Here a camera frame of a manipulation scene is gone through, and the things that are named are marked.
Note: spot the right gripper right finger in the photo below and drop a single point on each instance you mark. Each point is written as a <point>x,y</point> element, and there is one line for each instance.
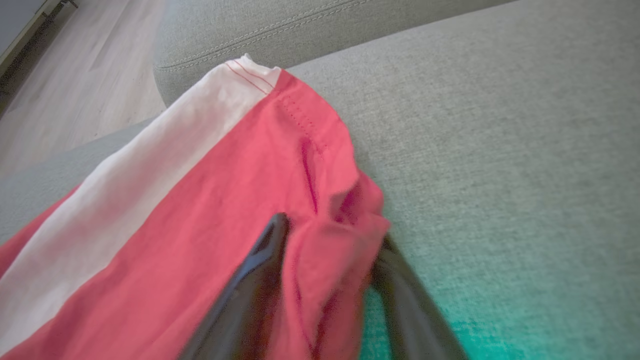
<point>415,325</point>

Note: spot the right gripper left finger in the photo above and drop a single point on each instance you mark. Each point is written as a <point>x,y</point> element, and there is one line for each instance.
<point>240,320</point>

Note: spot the red shorts with white stripe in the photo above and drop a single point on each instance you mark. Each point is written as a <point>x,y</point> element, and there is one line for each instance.
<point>200,200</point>

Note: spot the grey sofa seat cushion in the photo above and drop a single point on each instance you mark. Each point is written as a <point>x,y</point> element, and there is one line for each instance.
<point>500,175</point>

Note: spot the grey stitched sofa cushion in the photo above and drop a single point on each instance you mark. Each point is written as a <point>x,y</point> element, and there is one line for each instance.
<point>250,30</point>

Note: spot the pale skirting board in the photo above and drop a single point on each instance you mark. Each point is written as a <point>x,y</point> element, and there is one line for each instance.
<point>22,32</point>

